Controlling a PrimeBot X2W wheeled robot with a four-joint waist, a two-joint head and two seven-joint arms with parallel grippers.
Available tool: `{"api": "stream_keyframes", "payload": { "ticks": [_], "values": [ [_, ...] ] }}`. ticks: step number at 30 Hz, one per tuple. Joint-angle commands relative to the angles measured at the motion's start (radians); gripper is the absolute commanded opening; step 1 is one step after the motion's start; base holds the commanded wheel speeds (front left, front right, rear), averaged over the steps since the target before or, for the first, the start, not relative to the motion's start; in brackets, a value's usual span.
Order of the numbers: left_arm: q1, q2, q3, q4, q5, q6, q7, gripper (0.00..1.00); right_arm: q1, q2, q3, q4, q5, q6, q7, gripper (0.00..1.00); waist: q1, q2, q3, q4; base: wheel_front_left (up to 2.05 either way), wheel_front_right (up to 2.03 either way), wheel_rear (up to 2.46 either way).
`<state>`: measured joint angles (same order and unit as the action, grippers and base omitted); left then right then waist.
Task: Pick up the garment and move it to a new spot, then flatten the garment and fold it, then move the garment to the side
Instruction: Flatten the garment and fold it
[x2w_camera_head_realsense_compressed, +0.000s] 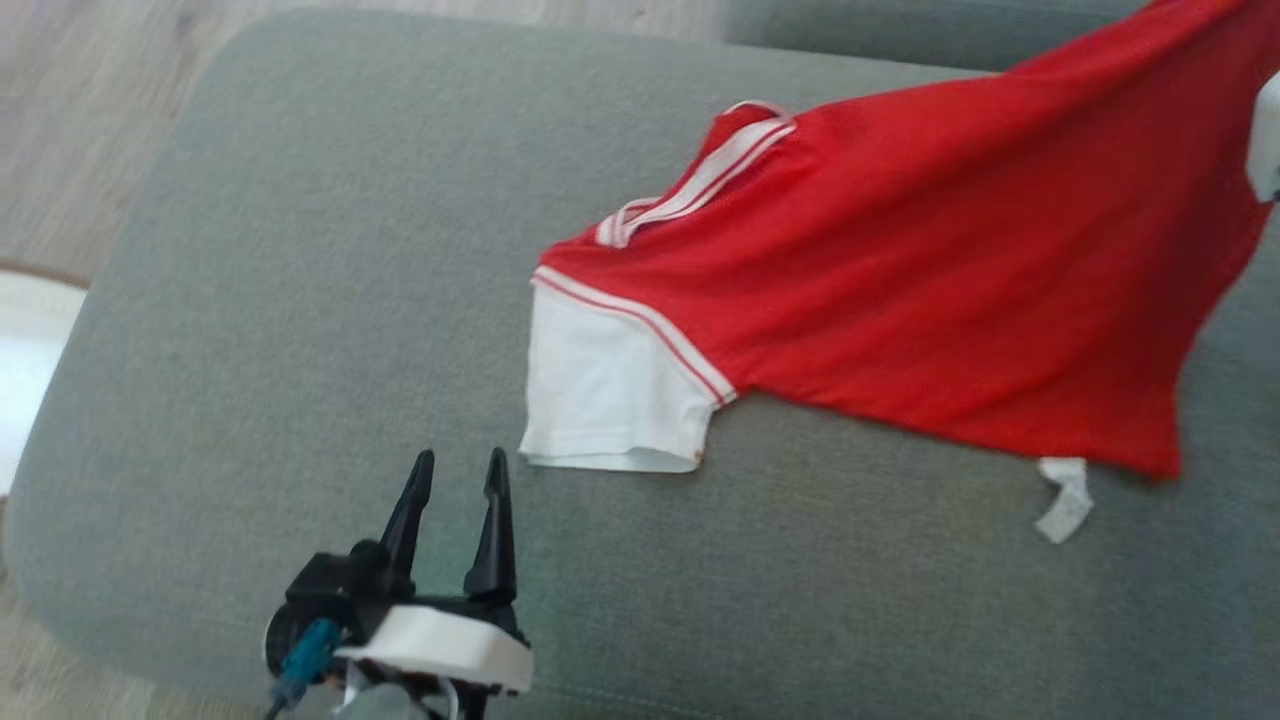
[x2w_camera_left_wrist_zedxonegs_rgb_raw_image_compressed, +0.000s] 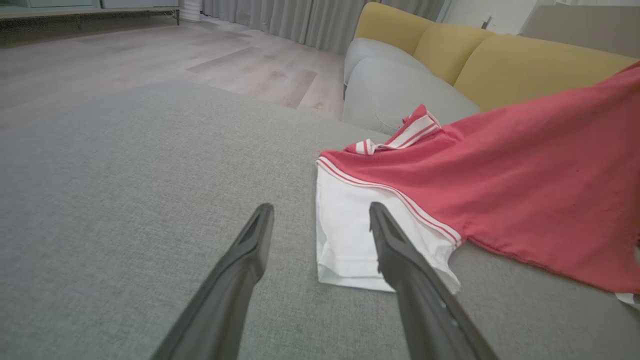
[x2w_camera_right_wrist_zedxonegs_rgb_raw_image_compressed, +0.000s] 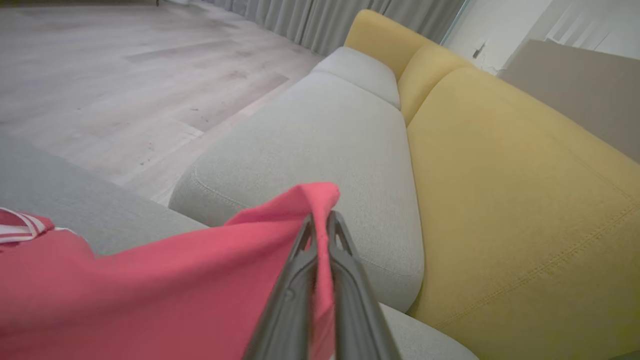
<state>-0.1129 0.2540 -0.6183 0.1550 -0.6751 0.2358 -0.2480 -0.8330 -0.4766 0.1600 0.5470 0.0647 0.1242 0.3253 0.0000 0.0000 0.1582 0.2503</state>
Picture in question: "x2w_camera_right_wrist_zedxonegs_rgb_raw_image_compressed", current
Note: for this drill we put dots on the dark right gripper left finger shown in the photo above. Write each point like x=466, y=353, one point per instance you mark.
x=287, y=310

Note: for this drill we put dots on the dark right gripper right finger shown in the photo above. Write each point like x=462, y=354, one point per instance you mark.
x=357, y=310

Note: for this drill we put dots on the red jersey with black number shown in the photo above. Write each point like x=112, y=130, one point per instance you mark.
x=150, y=295

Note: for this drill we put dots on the long grey sofa seat cushion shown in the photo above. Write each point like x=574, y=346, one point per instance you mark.
x=320, y=160

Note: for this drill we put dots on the large yellow sofa back cushion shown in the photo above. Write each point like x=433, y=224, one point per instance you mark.
x=525, y=225

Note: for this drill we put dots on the short grey sofa seat cushion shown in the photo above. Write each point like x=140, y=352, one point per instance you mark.
x=362, y=72

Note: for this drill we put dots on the medium yellow sofa back cushion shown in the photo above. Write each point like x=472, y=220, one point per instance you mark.
x=430, y=75

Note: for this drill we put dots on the small yellow sofa back cushion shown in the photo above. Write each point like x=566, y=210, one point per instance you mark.
x=380, y=40

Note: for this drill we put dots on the grey pleated curtain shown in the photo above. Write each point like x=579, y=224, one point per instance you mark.
x=340, y=22

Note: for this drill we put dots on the grey-brown flat board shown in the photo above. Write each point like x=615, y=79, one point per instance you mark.
x=585, y=90

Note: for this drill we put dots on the wall power outlet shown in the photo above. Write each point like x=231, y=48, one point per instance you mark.
x=479, y=50

